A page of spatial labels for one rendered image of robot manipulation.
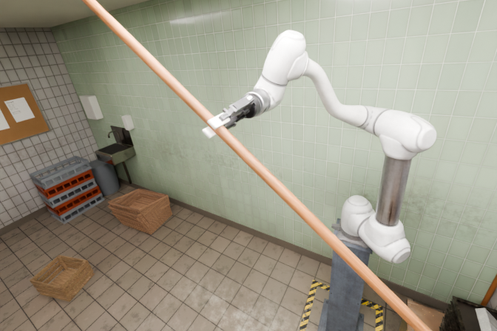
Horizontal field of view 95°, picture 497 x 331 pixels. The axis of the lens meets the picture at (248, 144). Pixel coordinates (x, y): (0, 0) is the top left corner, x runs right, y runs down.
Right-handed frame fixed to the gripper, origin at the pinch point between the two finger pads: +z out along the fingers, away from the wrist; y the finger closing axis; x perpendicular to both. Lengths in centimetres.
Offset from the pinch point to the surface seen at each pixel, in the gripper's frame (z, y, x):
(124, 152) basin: -115, 266, 136
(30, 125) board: -61, 305, 258
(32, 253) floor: 17, 353, 108
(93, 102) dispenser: -127, 252, 226
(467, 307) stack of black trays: -61, 24, -138
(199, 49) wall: -129, 62, 97
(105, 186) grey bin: -98, 358, 141
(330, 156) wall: -126, 49, -53
